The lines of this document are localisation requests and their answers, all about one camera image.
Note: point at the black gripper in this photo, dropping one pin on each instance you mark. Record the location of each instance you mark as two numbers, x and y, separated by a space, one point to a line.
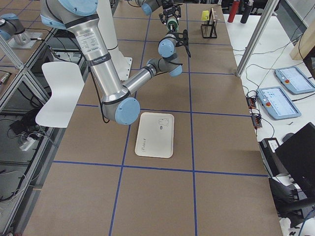
170 12
185 44

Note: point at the green plastic cup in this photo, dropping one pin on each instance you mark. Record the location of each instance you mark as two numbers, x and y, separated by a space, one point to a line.
172 25

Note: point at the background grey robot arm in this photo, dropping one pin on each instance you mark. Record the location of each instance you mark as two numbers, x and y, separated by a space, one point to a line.
18 37

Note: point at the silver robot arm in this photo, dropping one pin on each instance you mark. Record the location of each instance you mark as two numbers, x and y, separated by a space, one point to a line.
81 17
148 6

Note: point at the yellow plastic cup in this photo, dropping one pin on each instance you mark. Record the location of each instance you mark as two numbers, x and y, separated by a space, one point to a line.
205 15

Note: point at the beige rabbit tray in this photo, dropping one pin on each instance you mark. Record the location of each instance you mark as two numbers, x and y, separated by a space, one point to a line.
155 135

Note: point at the red bottle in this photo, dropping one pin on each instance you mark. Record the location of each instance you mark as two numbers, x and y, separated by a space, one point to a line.
233 11

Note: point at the black bottle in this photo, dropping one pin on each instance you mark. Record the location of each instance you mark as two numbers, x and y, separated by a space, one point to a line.
247 10

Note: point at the near blue teach pendant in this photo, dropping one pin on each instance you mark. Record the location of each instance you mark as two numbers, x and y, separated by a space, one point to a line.
277 103

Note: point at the blue teach pendant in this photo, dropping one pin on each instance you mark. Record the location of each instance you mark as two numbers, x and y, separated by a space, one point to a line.
294 80
277 103

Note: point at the far blue teach pendant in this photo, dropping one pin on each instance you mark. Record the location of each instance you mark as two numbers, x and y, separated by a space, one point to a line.
294 80

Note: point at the white chair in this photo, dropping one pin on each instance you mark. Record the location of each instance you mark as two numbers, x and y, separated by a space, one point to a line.
66 84

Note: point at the black computer box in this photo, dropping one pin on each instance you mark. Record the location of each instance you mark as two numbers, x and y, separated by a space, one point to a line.
273 164

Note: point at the black wire cup rack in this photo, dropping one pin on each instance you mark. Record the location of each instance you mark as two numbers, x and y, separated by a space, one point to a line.
208 28

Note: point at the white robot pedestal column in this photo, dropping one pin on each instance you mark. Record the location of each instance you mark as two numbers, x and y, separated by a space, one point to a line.
106 26

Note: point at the grey aluminium frame post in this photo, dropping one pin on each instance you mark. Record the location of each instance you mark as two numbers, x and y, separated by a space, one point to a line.
258 31

